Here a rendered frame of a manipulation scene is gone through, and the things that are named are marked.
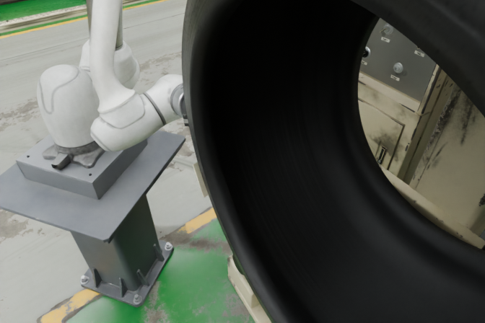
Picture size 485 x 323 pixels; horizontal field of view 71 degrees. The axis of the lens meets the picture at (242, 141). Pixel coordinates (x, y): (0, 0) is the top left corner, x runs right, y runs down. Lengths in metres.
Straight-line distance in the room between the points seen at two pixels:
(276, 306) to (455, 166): 0.39
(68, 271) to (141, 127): 1.11
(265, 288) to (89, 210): 0.73
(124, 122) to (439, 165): 0.68
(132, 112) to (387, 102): 0.76
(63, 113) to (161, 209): 1.00
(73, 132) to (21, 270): 1.00
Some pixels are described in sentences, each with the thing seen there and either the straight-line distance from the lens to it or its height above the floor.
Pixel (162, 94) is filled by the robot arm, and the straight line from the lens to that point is 0.88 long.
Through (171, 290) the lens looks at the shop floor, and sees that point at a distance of 1.66.
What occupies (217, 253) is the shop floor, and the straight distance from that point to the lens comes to 1.73.
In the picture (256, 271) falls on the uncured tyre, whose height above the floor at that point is 0.99.
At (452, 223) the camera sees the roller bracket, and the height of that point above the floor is 0.95.
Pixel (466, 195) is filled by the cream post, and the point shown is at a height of 1.01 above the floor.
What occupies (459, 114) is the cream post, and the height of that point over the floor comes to 1.14.
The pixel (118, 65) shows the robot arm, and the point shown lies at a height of 0.96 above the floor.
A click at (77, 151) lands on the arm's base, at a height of 0.77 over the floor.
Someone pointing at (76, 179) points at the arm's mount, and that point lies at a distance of 1.14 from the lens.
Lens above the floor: 1.45
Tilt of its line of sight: 39 degrees down
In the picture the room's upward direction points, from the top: straight up
